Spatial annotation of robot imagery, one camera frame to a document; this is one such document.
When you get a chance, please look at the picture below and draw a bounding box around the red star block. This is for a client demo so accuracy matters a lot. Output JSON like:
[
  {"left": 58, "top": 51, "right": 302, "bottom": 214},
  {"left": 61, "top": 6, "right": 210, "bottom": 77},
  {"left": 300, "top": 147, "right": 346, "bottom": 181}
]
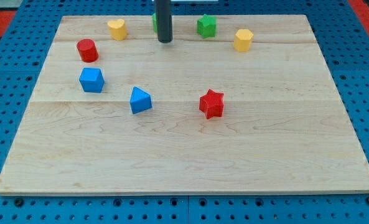
[{"left": 199, "top": 89, "right": 224, "bottom": 119}]

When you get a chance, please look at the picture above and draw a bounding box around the blue triangle block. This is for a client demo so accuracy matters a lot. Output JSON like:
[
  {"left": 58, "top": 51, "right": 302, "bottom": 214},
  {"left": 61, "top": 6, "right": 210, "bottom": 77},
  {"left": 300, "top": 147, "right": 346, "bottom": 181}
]
[{"left": 129, "top": 86, "right": 152, "bottom": 114}]

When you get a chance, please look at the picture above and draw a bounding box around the light wooden board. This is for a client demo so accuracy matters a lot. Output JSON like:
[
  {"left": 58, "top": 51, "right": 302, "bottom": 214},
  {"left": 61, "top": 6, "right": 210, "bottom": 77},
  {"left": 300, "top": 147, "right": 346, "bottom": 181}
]
[{"left": 0, "top": 15, "right": 369, "bottom": 196}]

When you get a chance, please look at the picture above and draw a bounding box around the green star block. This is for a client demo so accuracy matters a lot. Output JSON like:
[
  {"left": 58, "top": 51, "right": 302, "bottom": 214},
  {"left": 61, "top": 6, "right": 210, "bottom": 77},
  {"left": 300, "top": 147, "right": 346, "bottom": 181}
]
[{"left": 197, "top": 14, "right": 217, "bottom": 39}]

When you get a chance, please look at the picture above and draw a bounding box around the yellow hexagon block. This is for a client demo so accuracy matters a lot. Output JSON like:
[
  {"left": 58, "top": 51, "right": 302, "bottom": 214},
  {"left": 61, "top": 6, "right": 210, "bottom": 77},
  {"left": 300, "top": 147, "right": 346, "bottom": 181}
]
[{"left": 233, "top": 29, "right": 254, "bottom": 52}]

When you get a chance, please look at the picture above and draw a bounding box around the green block behind rod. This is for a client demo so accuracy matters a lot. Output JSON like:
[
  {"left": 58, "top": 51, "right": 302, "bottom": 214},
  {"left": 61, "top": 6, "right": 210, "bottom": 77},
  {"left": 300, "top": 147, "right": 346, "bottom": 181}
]
[{"left": 152, "top": 13, "right": 157, "bottom": 33}]

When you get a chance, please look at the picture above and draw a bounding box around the blue cube block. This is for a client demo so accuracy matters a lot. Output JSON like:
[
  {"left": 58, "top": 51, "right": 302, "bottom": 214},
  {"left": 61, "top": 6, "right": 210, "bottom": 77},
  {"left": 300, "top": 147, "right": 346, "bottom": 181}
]
[{"left": 79, "top": 68, "right": 105, "bottom": 93}]

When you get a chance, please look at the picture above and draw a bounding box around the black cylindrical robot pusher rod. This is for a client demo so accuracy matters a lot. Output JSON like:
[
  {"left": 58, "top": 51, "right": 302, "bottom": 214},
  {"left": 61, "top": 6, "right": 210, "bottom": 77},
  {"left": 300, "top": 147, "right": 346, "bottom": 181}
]
[{"left": 154, "top": 0, "right": 173, "bottom": 44}]

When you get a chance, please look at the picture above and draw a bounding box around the yellow heart block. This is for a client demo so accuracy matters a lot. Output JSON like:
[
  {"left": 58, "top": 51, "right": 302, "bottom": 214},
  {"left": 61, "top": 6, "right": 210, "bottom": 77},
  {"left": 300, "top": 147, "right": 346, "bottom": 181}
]
[{"left": 107, "top": 19, "right": 128, "bottom": 41}]

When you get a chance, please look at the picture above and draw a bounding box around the red cylinder block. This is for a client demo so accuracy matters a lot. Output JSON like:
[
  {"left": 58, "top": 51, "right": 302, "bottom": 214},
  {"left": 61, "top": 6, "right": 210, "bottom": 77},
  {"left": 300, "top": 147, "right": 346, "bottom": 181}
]
[{"left": 77, "top": 39, "right": 99, "bottom": 63}]

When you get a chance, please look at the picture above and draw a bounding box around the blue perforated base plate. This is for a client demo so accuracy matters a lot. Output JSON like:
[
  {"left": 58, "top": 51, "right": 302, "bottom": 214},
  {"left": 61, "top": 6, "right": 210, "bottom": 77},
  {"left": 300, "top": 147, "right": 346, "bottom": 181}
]
[{"left": 0, "top": 0, "right": 369, "bottom": 223}]

